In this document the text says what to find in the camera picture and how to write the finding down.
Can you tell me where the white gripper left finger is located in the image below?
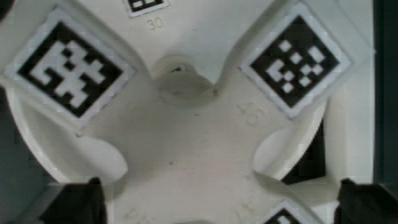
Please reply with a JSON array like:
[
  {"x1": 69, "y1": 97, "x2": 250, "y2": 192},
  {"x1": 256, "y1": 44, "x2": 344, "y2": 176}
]
[{"x1": 39, "y1": 177, "x2": 108, "y2": 224}]

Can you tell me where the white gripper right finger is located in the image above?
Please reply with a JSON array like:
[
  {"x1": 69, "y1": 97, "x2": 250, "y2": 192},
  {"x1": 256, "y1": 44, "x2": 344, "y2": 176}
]
[{"x1": 334, "y1": 179, "x2": 398, "y2": 224}]

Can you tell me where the white cylindrical table leg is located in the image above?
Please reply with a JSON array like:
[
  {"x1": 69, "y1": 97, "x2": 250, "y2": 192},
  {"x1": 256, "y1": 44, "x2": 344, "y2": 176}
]
[{"x1": 151, "y1": 55, "x2": 215, "y2": 107}]

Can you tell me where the white round table top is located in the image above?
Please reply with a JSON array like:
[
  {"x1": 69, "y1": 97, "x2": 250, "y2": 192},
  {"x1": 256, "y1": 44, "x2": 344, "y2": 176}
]
[{"x1": 0, "y1": 0, "x2": 376, "y2": 224}]

